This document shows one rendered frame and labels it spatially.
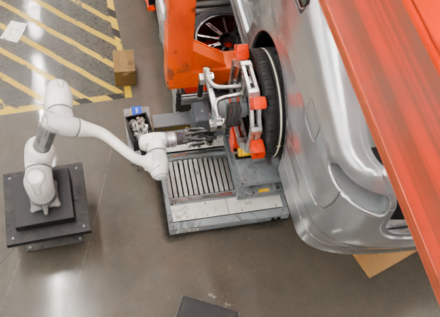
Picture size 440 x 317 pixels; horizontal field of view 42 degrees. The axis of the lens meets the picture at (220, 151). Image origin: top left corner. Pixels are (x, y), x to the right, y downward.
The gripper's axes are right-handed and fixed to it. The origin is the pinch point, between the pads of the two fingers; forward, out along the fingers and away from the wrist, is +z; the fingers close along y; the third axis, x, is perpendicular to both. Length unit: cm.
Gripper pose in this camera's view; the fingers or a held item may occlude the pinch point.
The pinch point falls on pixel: (210, 135)
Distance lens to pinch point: 333.2
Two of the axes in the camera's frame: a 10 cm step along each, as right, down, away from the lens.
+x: 0.9, -5.3, -8.4
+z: 9.8, -1.2, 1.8
